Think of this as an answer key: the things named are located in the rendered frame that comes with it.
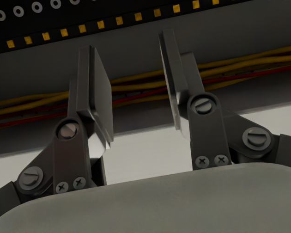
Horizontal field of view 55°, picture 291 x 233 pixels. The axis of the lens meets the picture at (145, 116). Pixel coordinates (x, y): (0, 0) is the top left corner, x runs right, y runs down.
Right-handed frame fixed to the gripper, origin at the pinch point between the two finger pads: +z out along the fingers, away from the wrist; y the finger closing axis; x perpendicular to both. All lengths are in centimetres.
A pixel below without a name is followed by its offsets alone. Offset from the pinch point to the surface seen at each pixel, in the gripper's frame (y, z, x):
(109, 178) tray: -3.9, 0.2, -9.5
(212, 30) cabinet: 8.7, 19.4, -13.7
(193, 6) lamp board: 6.0, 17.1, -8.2
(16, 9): -12.2, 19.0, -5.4
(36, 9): -10.2, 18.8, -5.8
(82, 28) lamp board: -5.9, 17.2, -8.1
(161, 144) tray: 0.5, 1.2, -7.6
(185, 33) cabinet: 5.5, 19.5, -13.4
